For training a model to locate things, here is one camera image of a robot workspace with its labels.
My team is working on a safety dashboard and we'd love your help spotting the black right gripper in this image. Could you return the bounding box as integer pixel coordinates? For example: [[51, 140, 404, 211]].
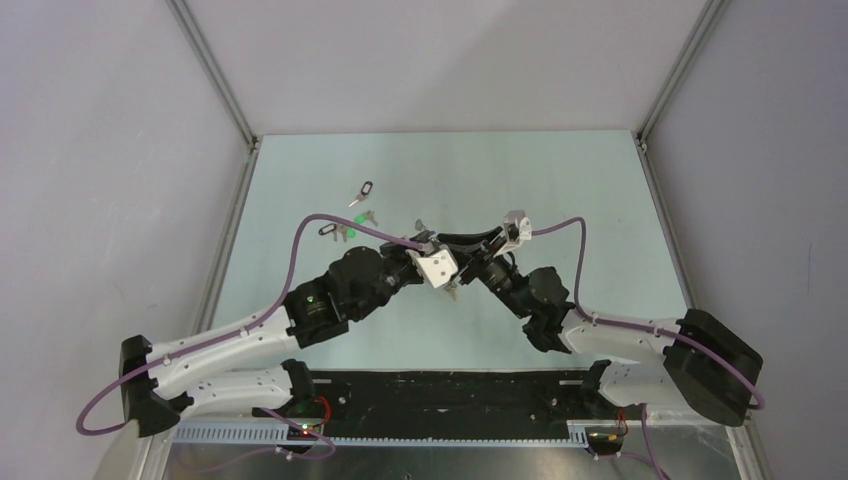
[[431, 226, 531, 320]]

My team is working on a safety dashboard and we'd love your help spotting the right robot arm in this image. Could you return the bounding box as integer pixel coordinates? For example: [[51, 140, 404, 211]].
[[434, 221, 765, 427]]

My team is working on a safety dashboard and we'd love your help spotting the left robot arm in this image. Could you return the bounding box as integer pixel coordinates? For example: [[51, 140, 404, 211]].
[[120, 244, 451, 437]]

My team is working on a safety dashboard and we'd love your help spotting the key with black tag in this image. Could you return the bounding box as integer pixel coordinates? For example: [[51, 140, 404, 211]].
[[348, 181, 373, 208]]

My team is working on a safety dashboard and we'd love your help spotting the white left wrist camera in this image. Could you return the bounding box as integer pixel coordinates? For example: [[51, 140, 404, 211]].
[[407, 246, 458, 289]]

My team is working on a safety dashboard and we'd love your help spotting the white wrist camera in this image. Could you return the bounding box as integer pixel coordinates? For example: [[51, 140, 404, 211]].
[[496, 210, 532, 256], [407, 246, 458, 289]]

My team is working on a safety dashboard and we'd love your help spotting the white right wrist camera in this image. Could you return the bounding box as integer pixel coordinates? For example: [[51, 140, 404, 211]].
[[496, 210, 532, 256]]

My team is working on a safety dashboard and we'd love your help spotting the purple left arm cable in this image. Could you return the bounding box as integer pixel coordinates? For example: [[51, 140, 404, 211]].
[[76, 213, 429, 462]]

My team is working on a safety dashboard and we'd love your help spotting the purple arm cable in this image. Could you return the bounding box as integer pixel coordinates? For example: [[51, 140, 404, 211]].
[[76, 213, 429, 462], [529, 217, 766, 480]]

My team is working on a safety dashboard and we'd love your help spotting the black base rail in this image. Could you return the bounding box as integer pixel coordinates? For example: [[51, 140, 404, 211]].
[[251, 367, 637, 445]]

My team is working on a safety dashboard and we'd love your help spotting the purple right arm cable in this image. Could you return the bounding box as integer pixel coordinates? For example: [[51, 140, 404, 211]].
[[529, 217, 766, 480]]

